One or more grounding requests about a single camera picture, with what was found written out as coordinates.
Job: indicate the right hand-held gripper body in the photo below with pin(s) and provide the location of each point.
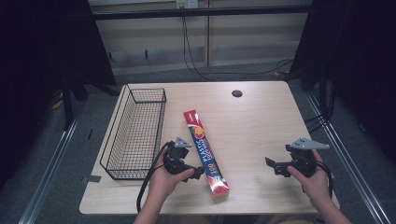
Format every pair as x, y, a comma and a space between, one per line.
303, 158

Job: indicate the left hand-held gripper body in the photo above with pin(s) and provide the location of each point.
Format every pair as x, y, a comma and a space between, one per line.
174, 158

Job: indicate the long plastic wrap box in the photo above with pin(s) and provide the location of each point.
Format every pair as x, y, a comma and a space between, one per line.
205, 152

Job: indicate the person's left hand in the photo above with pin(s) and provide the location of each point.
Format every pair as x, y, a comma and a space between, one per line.
163, 183

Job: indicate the person's right hand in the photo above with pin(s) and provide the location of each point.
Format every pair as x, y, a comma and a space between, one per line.
314, 185

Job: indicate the grey tape piece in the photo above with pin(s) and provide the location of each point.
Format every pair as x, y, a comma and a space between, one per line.
91, 179

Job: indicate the black curtain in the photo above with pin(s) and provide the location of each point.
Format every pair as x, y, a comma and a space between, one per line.
40, 62
358, 62

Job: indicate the black stand leg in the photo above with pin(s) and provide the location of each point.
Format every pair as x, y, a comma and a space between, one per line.
67, 109

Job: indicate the black horizontal bar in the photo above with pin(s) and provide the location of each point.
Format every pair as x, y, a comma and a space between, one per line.
202, 12

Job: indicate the metal floor rail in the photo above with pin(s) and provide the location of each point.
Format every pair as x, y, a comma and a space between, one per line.
348, 155
46, 174

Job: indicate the white wall socket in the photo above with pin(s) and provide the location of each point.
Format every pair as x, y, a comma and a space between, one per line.
186, 3

